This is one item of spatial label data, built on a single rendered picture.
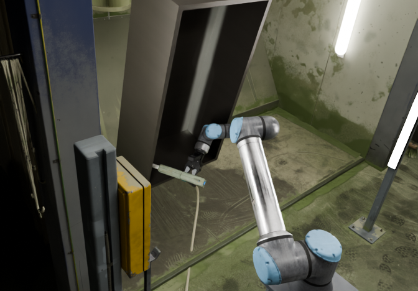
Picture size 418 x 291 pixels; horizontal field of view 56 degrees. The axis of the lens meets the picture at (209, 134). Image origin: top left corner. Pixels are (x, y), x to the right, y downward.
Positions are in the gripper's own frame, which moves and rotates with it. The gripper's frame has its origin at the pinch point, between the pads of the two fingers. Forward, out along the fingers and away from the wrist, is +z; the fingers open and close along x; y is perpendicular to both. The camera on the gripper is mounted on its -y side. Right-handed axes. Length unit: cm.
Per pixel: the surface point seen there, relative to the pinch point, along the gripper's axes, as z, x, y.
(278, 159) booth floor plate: -62, -31, 118
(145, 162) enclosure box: 2.0, 20.3, -21.2
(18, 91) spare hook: 12, 8, -139
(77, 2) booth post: -14, -4, -149
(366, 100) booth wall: -137, -87, 113
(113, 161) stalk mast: 24, -43, -161
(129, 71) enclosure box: -36, 35, -55
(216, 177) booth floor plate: -22, 7, 84
